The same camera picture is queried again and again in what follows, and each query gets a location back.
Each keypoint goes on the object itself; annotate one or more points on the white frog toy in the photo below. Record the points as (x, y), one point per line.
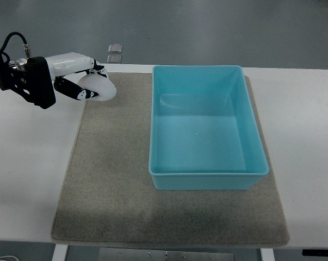
(96, 87)

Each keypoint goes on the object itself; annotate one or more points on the white table leg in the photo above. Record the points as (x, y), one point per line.
(60, 252)
(267, 254)

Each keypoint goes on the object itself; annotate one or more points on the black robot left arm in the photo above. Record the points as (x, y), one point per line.
(11, 78)

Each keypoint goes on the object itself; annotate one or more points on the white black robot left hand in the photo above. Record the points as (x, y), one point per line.
(61, 73)

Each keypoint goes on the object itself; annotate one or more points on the white right table leg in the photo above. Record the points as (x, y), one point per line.
(267, 254)

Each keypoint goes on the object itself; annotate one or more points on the grey felt mat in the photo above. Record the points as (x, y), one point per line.
(108, 197)

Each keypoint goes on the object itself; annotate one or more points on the upper floor socket plate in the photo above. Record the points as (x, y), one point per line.
(115, 48)

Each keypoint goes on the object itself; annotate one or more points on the blue plastic box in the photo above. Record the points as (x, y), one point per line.
(204, 133)

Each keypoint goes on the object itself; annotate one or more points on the black table control panel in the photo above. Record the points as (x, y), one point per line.
(315, 252)

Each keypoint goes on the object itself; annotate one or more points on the lower floor socket plate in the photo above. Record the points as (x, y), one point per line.
(114, 59)

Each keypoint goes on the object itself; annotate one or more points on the metal table crossbar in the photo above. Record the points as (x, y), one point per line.
(134, 254)

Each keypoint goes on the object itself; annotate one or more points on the floor socket plate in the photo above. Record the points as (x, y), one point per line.
(115, 48)
(114, 59)

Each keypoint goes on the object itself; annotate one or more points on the white left table leg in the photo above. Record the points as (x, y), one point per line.
(60, 252)

